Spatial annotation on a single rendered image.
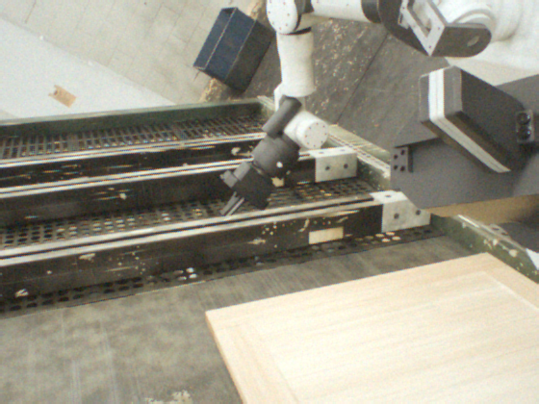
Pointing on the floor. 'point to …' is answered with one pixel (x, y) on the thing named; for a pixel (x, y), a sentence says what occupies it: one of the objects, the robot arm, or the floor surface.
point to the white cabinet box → (60, 78)
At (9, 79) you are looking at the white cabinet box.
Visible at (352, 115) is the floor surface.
